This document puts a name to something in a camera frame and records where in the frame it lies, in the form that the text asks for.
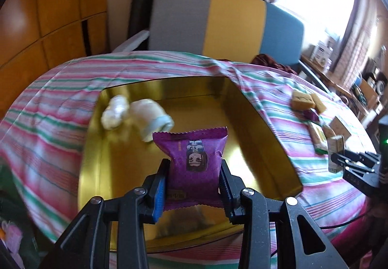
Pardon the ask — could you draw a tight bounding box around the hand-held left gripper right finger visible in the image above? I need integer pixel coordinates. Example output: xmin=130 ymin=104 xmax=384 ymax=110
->
xmin=218 ymin=160 xmax=349 ymax=269

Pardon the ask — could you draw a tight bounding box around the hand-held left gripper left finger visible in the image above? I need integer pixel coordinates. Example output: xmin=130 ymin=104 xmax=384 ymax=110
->
xmin=39 ymin=158 xmax=170 ymax=269

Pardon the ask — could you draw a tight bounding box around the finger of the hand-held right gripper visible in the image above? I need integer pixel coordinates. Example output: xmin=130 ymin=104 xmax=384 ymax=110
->
xmin=342 ymin=166 xmax=378 ymax=181
xmin=330 ymin=150 xmax=379 ymax=168

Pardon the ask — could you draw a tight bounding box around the yellow green snack packet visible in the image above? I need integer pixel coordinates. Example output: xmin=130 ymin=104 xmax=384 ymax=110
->
xmin=307 ymin=121 xmax=329 ymax=155

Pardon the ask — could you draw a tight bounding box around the purple snack packet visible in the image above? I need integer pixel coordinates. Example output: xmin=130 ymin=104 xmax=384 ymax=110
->
xmin=152 ymin=126 xmax=228 ymax=212

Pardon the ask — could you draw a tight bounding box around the brown sponge cake piece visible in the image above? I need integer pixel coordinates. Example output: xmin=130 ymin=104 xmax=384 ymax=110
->
xmin=291 ymin=90 xmax=316 ymax=112
xmin=312 ymin=94 xmax=328 ymax=115

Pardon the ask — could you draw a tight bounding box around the white roll packet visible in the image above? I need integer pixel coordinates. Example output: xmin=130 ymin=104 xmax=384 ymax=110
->
xmin=129 ymin=98 xmax=175 ymax=143

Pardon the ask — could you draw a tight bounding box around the gold tray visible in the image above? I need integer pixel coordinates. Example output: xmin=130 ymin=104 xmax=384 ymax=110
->
xmin=77 ymin=76 xmax=304 ymax=253

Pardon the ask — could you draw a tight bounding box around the lumpy white packet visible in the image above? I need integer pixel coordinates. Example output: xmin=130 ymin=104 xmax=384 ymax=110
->
xmin=101 ymin=95 xmax=130 ymax=130

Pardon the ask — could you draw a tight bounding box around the beige cardboard box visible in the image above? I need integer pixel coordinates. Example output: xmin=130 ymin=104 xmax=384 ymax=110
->
xmin=330 ymin=116 xmax=353 ymax=140

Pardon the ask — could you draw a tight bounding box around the clear brown snack packet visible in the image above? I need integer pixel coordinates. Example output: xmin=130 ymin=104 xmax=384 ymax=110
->
xmin=322 ymin=123 xmax=338 ymax=140

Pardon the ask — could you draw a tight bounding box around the small purple candy packet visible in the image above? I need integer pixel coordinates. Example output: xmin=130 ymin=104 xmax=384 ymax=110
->
xmin=305 ymin=109 xmax=322 ymax=124

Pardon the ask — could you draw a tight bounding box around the wooden desk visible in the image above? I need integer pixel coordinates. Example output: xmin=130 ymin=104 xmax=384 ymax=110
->
xmin=300 ymin=55 xmax=379 ymax=118

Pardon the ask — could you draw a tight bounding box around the patterned side curtain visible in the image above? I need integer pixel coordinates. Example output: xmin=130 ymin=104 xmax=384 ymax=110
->
xmin=333 ymin=14 xmax=378 ymax=86

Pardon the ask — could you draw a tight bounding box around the white carton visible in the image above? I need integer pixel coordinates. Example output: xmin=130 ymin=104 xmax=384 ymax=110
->
xmin=314 ymin=39 xmax=334 ymax=72

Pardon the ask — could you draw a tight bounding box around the striped bed sheet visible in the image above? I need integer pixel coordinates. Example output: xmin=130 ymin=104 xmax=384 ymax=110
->
xmin=0 ymin=51 xmax=376 ymax=269

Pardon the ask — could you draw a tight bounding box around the maroon cloth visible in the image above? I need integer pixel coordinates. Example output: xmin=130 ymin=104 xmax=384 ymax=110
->
xmin=250 ymin=54 xmax=299 ymax=74

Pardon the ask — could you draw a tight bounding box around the grey yellow blue chair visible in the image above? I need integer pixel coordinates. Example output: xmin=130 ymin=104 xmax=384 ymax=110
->
xmin=112 ymin=0 xmax=331 ymax=90

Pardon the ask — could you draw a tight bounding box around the black rolled mat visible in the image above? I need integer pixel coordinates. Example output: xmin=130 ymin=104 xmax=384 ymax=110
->
xmin=127 ymin=0 xmax=160 ymax=41

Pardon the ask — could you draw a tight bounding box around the wooden wardrobe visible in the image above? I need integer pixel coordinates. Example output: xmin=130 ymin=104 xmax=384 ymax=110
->
xmin=0 ymin=0 xmax=111 ymax=106

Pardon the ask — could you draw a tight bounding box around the black cable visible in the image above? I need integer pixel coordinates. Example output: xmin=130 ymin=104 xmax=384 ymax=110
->
xmin=318 ymin=208 xmax=370 ymax=230

